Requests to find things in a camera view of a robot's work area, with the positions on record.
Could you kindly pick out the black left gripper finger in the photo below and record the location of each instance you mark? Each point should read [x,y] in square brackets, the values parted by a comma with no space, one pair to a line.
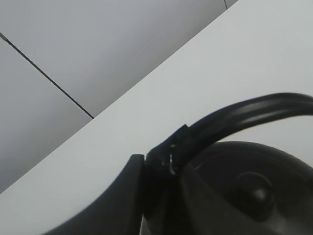
[117,211]

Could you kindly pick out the black round tea kettle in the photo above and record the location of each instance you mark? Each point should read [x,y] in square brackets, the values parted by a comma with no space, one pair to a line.
[196,183]

